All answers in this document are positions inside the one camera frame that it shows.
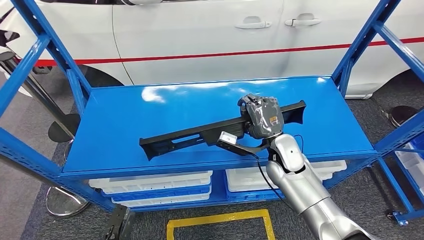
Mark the dark stanchion post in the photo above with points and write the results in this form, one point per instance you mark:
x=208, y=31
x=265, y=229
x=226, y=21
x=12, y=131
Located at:
x=63, y=129

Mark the blue metal shelf rack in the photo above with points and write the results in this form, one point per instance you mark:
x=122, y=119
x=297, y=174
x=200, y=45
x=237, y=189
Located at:
x=132, y=126

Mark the black camera bracket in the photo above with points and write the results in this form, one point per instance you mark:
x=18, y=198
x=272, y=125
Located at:
x=245, y=149

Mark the white plastic bin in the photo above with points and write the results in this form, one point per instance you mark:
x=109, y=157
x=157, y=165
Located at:
x=159, y=201
x=414, y=169
x=149, y=182
x=245, y=179

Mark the black round stanchion base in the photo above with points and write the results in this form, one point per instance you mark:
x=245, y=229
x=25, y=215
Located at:
x=402, y=116

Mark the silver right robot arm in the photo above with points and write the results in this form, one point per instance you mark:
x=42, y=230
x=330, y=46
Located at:
x=304, y=192

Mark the blue plastic bin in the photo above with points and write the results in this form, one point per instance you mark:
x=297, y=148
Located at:
x=419, y=142
x=248, y=196

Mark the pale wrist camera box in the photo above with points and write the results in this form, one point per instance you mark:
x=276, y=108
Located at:
x=228, y=137

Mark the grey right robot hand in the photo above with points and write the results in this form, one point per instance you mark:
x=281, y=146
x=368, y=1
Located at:
x=265, y=116

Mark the white car with red stripe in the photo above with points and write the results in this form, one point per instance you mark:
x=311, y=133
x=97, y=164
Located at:
x=198, y=33

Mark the blue wheeled shelf rack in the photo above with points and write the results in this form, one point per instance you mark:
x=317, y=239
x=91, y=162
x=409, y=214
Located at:
x=400, y=218

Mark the dark left robot hand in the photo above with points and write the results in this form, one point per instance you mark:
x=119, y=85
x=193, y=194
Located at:
x=119, y=222

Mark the long black plastic part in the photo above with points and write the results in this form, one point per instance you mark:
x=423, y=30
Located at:
x=165, y=140

